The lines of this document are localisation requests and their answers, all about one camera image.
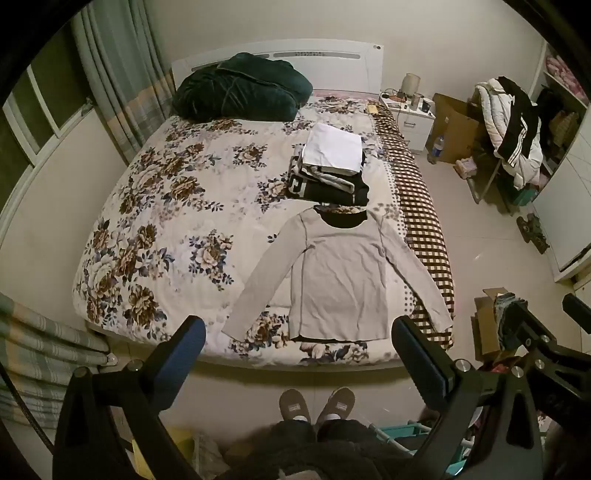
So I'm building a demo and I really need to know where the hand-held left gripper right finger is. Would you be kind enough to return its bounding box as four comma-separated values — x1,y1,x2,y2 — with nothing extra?
391,316,543,480

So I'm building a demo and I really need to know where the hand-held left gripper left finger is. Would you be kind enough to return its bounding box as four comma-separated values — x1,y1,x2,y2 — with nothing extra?
53,315,207,480

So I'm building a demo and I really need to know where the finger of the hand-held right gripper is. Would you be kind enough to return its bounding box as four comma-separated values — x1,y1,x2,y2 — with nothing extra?
501,299,561,354
562,293,591,333

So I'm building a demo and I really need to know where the grey long-sleeve shirt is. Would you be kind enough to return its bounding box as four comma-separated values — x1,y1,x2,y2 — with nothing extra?
222,206,454,343

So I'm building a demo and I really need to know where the small cardboard box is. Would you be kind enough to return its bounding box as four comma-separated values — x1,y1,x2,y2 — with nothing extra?
473,287,522,365

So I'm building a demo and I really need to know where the teal plastic basket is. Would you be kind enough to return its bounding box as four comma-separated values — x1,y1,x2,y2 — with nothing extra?
369,422,462,462

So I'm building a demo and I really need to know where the dark shoe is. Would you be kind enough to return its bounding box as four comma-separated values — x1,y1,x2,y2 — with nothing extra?
516,213,550,254

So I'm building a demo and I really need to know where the person's right slipper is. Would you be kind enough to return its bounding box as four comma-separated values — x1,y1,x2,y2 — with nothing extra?
315,387,356,422

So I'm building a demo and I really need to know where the person's slipper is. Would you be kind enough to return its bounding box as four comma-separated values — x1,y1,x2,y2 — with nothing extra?
315,387,356,422
279,388,312,423

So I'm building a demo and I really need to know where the yellow bag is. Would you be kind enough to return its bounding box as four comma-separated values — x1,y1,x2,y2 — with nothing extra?
131,429,195,480

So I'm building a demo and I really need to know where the white wardrobe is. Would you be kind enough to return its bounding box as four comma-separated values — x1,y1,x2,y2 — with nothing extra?
531,41,591,282

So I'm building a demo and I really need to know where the person's left slipper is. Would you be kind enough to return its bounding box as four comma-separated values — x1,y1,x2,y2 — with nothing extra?
279,388,312,423

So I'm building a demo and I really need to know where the person's dark fleece clothing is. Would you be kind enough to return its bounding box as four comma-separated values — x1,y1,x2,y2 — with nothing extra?
222,418,430,480

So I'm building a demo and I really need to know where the bed with floral cover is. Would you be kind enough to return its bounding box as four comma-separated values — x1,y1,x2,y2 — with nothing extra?
73,99,407,367

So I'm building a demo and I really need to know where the green striped curtain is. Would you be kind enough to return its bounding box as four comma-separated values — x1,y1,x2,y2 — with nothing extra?
0,293,112,425
71,0,176,162

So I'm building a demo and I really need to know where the checkered bed sheet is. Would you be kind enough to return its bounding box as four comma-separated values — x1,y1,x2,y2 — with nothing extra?
372,108,458,349

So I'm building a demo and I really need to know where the metal chair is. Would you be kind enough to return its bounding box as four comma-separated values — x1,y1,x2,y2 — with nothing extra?
466,154,509,204

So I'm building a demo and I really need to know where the black jacket with white stripes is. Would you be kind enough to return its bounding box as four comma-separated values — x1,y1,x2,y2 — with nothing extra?
496,76,542,167

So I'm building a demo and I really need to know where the striped folded garment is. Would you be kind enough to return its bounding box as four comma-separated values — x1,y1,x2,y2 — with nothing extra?
290,145,368,192

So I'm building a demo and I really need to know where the large cardboard box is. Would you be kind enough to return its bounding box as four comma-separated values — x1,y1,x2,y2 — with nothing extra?
431,93,485,164

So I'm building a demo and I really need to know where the white nightstand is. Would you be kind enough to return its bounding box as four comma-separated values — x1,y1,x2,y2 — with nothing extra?
379,91,436,155

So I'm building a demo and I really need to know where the white folded garment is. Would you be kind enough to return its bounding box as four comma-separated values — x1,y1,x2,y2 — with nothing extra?
302,124,363,174

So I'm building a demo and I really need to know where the pink folded blanket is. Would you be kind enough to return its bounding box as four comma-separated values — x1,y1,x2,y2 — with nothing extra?
545,55,589,97

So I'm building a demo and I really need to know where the dark green blanket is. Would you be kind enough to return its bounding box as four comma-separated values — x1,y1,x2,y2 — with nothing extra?
173,52,314,123

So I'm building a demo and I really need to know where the white framed window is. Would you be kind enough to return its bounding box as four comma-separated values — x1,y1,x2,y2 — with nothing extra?
0,28,100,204

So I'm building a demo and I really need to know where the white bed headboard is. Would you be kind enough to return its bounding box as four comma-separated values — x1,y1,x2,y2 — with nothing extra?
172,41,385,95

